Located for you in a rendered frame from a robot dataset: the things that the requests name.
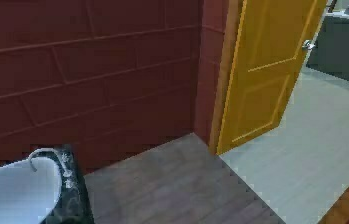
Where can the yellow room door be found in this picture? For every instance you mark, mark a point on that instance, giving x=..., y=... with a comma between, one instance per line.
x=265, y=66

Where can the silver curved tap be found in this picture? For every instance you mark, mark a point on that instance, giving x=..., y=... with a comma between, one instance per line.
x=53, y=156

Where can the black marble vanity counter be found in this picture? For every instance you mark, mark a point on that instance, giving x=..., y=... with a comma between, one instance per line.
x=73, y=196

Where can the dark grey cabinet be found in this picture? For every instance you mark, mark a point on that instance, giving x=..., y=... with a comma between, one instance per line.
x=342, y=50

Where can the white sink basin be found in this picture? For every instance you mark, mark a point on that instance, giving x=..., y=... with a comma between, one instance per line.
x=15, y=195

